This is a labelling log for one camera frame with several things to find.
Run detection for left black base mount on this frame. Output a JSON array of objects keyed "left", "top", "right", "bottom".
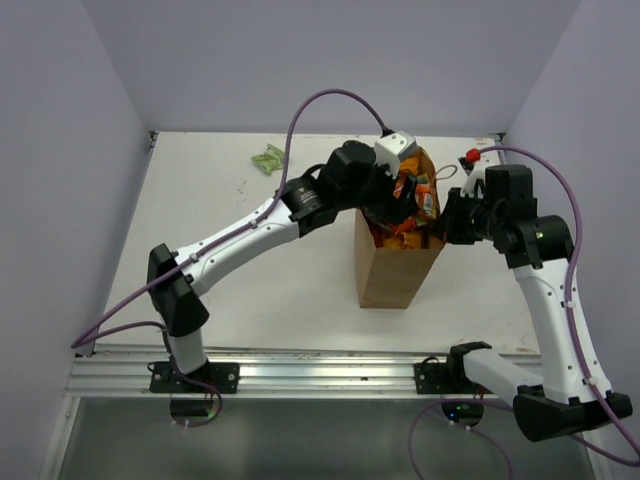
[{"left": 147, "top": 361, "right": 240, "bottom": 394}]

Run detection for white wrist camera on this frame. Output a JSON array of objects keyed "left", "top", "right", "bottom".
[
  {"left": 374, "top": 131, "right": 418, "bottom": 178},
  {"left": 459, "top": 148, "right": 500, "bottom": 199}
]

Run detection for small orange snack packet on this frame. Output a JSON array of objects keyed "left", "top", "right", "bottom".
[{"left": 394, "top": 152, "right": 438, "bottom": 226}]

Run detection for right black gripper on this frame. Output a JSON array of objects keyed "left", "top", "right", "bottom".
[{"left": 431, "top": 187, "right": 503, "bottom": 245}]

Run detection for tall orange snack bag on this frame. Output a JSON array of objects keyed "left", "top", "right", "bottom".
[{"left": 363, "top": 147, "right": 440, "bottom": 250}]

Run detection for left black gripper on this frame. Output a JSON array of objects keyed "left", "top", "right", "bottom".
[{"left": 338, "top": 154, "right": 419, "bottom": 225}]

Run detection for brown paper bag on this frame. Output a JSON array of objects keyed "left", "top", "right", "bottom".
[{"left": 353, "top": 147, "right": 459, "bottom": 309}]

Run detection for green snack packet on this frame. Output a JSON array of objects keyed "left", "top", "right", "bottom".
[{"left": 251, "top": 143, "right": 284, "bottom": 175}]

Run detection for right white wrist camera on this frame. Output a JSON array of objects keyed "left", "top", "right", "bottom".
[{"left": 459, "top": 148, "right": 500, "bottom": 199}]

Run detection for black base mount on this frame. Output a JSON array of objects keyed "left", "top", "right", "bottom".
[
  {"left": 147, "top": 361, "right": 240, "bottom": 394},
  {"left": 413, "top": 356, "right": 453, "bottom": 395}
]

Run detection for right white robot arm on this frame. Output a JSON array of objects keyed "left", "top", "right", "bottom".
[{"left": 435, "top": 162, "right": 633, "bottom": 442}]

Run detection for aluminium rail frame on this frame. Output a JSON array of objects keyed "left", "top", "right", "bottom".
[{"left": 64, "top": 345, "right": 446, "bottom": 400}]

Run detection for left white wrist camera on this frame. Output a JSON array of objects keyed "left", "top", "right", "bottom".
[{"left": 374, "top": 131, "right": 418, "bottom": 178}]

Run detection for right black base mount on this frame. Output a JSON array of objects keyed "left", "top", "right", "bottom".
[{"left": 413, "top": 356, "right": 453, "bottom": 395}]

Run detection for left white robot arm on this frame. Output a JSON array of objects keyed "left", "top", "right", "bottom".
[{"left": 147, "top": 132, "right": 418, "bottom": 393}]

